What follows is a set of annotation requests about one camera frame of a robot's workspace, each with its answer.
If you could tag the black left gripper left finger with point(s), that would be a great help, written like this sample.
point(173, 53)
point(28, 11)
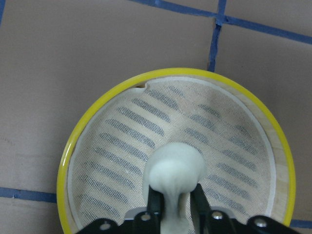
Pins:
point(154, 205)

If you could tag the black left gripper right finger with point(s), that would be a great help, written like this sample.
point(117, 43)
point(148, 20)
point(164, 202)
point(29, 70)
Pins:
point(200, 207)

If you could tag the yellow top steamer layer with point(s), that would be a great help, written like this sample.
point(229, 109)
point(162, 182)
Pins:
point(285, 176)

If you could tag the white mesh steamer liner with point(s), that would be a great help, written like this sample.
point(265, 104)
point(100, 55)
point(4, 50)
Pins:
point(174, 130)

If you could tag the white steamed bun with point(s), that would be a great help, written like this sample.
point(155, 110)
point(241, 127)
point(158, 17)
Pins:
point(174, 170)

